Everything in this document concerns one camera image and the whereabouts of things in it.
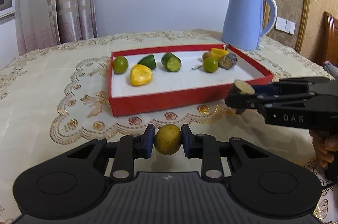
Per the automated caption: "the large yellow pepper piece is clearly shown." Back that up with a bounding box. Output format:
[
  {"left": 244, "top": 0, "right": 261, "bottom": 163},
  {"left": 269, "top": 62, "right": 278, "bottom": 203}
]
[{"left": 130, "top": 64, "right": 152, "bottom": 87}]

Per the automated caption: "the sugarcane piece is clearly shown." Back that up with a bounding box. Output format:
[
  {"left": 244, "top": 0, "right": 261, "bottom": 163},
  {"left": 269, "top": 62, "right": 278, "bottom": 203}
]
[
  {"left": 218, "top": 53, "right": 238, "bottom": 70},
  {"left": 228, "top": 79, "right": 255, "bottom": 115}
]

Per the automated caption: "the green cucumber end piece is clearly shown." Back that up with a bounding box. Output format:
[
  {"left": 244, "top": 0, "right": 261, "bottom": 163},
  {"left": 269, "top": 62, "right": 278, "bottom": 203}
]
[{"left": 138, "top": 54, "right": 156, "bottom": 70}]

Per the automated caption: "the white wall switch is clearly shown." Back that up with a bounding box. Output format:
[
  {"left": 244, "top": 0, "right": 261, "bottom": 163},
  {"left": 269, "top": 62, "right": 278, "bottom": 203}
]
[{"left": 275, "top": 17, "right": 296, "bottom": 35}]

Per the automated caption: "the green cucumber cut piece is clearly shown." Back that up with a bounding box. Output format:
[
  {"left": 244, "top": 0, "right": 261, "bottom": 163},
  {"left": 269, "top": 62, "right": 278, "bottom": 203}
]
[{"left": 161, "top": 52, "right": 182, "bottom": 72}]

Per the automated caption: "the red shallow box tray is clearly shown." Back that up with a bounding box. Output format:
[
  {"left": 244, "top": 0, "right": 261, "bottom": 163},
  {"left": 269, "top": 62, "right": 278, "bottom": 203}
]
[{"left": 108, "top": 43, "right": 273, "bottom": 117}]

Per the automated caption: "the green tomato with stem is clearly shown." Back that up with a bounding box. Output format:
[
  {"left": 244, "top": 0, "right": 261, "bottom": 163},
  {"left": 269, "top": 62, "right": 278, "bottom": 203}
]
[{"left": 203, "top": 56, "right": 218, "bottom": 73}]

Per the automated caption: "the blue electric kettle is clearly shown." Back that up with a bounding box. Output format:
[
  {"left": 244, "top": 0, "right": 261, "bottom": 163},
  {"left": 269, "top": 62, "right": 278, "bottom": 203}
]
[{"left": 221, "top": 0, "right": 277, "bottom": 51}]

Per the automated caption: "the person right hand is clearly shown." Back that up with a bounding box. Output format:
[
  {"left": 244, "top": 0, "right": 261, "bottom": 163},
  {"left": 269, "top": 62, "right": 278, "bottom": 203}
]
[{"left": 309, "top": 130, "right": 337, "bottom": 168}]

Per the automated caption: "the brown longan round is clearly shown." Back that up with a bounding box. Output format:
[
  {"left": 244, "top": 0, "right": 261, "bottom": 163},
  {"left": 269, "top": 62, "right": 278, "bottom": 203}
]
[{"left": 154, "top": 124, "right": 182, "bottom": 155}]

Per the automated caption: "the brown longan with stem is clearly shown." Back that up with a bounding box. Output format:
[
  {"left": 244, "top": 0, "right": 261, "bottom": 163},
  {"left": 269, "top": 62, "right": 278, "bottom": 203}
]
[{"left": 191, "top": 51, "right": 212, "bottom": 70}]

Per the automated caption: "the cream embroidered tablecloth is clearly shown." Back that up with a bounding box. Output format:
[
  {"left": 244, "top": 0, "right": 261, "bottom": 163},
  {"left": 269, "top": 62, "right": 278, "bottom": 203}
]
[{"left": 1, "top": 30, "right": 337, "bottom": 223}]

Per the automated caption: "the small green lime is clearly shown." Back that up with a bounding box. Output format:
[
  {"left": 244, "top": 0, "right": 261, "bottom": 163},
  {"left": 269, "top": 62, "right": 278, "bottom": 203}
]
[{"left": 112, "top": 56, "right": 129, "bottom": 75}]

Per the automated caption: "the small yellow pepper piece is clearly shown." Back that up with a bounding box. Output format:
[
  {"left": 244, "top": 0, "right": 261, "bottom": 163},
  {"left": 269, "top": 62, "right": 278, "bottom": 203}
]
[{"left": 210, "top": 48, "right": 229, "bottom": 60}]

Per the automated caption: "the black cable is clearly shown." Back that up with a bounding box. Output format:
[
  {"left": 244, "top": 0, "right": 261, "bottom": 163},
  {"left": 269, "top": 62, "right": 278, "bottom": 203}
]
[{"left": 320, "top": 180, "right": 336, "bottom": 190}]

